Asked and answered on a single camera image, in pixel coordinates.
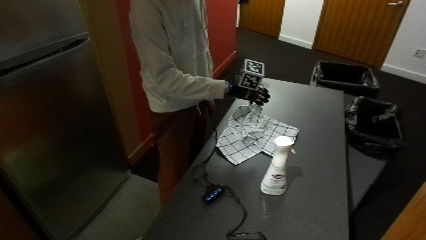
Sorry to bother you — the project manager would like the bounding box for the white checked cloth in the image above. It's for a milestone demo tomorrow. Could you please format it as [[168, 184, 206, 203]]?
[[214, 104, 301, 166]]

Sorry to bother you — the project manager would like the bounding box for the white marker cube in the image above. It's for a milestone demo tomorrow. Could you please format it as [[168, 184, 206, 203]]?
[[237, 58, 266, 91]]

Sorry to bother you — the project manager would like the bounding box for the the person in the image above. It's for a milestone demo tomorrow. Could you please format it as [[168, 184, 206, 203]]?
[[128, 0, 229, 208]]

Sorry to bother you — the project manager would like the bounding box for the black lined trash bin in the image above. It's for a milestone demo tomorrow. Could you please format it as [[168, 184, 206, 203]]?
[[310, 59, 381, 99], [344, 95, 405, 155]]

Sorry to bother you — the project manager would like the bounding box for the white spray bottle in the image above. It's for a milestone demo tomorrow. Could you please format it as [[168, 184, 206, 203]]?
[[260, 135, 296, 197]]

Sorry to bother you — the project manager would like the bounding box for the wooden door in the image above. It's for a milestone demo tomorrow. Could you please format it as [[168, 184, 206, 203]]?
[[237, 0, 286, 38], [312, 0, 413, 69]]

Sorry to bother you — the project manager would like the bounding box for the black hub with blue lights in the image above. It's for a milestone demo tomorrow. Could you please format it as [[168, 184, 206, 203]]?
[[201, 185, 225, 204]]

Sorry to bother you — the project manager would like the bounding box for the black device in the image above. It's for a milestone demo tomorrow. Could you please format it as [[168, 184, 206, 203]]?
[[226, 231, 269, 240]]

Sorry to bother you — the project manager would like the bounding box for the stainless steel refrigerator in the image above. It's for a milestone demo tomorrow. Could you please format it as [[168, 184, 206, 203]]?
[[0, 0, 133, 240]]

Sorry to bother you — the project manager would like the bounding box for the black cable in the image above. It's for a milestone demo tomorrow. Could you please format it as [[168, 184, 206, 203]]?
[[190, 129, 249, 238]]

